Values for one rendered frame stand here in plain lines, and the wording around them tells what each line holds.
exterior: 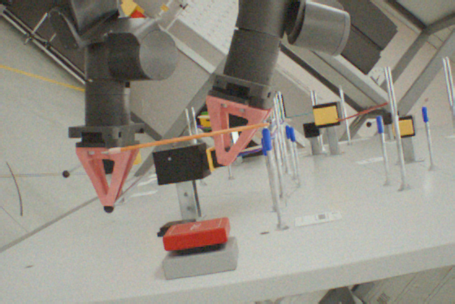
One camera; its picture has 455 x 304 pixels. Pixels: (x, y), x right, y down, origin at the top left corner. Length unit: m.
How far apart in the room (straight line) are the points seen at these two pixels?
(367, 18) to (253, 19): 1.11
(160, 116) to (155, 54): 7.74
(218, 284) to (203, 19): 8.06
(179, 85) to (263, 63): 7.71
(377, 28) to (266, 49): 1.11
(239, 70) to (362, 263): 0.32
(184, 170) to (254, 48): 0.16
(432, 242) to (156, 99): 8.05
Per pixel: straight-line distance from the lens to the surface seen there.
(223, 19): 8.41
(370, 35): 1.78
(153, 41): 0.69
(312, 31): 0.71
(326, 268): 0.45
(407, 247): 0.46
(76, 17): 0.71
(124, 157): 0.74
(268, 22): 0.69
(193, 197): 0.73
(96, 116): 0.74
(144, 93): 8.52
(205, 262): 0.48
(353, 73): 1.68
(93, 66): 0.74
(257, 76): 0.69
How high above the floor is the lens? 1.21
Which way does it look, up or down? 5 degrees down
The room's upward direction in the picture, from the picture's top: 38 degrees clockwise
